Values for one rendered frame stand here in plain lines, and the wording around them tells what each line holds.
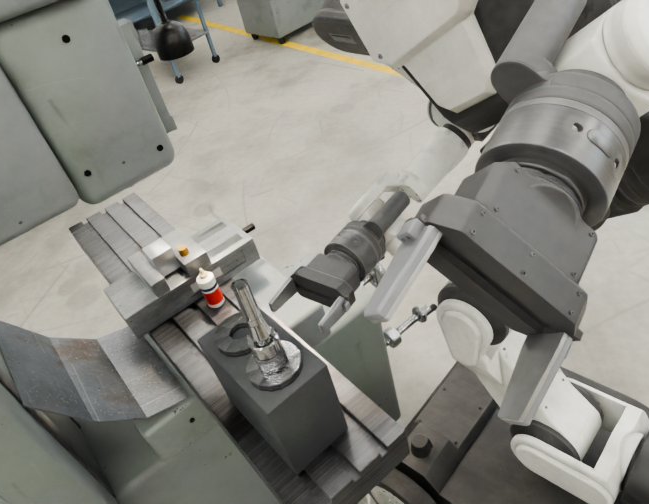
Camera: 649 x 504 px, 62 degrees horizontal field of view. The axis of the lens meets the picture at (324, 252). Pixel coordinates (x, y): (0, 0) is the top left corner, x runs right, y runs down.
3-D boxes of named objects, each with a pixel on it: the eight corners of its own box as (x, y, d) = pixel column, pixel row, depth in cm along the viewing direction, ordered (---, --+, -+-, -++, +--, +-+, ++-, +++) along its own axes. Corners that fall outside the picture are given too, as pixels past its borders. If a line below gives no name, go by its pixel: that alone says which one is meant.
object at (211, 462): (345, 364, 207) (309, 246, 169) (405, 415, 185) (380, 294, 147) (160, 515, 177) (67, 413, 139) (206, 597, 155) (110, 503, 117)
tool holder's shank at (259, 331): (267, 346, 80) (244, 293, 72) (248, 343, 81) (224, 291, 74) (275, 330, 82) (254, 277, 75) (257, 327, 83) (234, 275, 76)
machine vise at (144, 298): (231, 235, 148) (218, 203, 141) (261, 258, 137) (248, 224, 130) (115, 308, 135) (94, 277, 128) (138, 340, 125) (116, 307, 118)
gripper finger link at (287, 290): (275, 315, 91) (298, 290, 94) (270, 302, 88) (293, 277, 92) (268, 312, 91) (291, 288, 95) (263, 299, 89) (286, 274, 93)
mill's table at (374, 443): (144, 211, 183) (134, 191, 178) (411, 452, 99) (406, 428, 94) (80, 247, 174) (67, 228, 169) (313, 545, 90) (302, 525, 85)
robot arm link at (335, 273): (282, 262, 91) (324, 220, 97) (296, 302, 97) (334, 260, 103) (343, 284, 84) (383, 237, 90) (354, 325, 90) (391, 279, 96)
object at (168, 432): (261, 276, 163) (250, 246, 156) (334, 335, 140) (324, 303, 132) (111, 379, 145) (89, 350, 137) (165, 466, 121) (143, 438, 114)
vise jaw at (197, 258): (184, 238, 139) (178, 226, 136) (212, 263, 129) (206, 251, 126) (164, 251, 137) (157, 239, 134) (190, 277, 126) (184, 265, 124)
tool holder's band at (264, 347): (271, 355, 79) (269, 351, 79) (243, 351, 81) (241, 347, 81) (283, 331, 83) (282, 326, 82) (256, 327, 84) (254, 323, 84)
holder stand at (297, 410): (278, 362, 111) (249, 294, 98) (349, 428, 96) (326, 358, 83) (230, 400, 106) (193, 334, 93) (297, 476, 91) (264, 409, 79)
